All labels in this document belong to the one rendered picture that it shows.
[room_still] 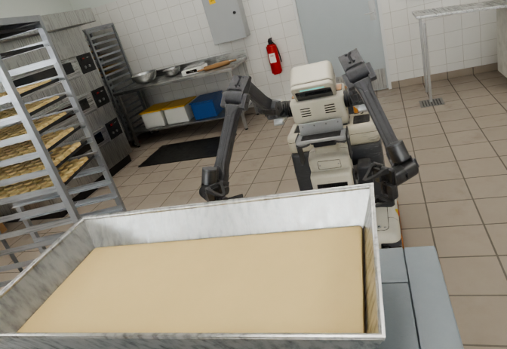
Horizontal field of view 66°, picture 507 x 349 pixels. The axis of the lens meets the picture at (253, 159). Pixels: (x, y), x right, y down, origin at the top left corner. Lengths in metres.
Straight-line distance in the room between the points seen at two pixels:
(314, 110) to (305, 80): 0.18
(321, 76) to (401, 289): 1.41
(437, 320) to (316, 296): 0.17
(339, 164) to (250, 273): 1.60
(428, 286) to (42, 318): 0.58
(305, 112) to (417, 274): 1.47
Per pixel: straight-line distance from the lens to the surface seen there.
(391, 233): 2.31
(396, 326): 0.60
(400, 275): 0.67
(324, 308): 0.51
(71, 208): 2.07
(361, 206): 0.64
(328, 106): 2.01
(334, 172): 2.14
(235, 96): 1.61
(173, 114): 5.91
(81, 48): 5.42
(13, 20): 2.16
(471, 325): 2.22
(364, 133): 2.34
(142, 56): 6.63
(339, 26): 5.68
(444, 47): 5.77
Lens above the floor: 1.62
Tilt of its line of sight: 22 degrees down
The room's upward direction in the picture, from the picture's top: 16 degrees counter-clockwise
